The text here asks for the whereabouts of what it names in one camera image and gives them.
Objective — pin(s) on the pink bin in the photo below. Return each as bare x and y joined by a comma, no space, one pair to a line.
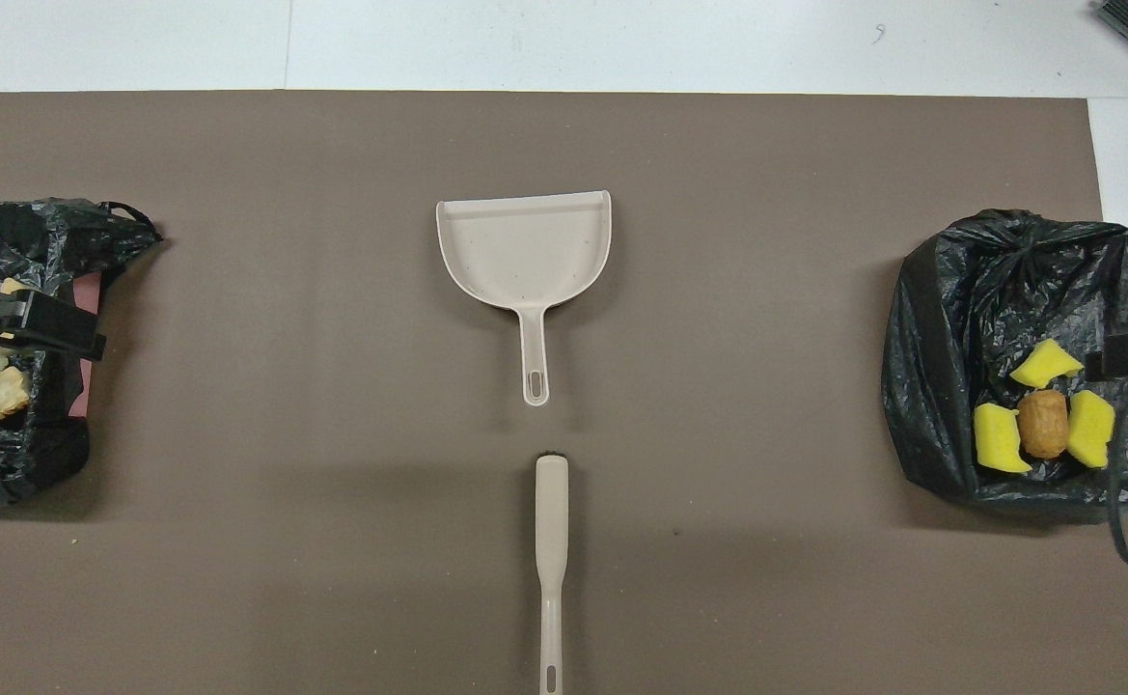
91,290

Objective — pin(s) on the black bag over pink bin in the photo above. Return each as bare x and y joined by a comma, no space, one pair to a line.
4,454

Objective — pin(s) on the brown table mat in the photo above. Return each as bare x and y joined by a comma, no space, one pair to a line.
564,145

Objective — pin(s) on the yellow sponge piece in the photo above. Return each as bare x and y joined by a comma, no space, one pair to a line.
1044,367
1091,430
996,439

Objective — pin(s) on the beige hand brush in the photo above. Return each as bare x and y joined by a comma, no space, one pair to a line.
552,502

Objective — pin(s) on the beige plastic dustpan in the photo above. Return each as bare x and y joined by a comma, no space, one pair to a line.
525,251

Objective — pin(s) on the brown bread roll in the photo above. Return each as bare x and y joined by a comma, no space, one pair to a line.
1043,425

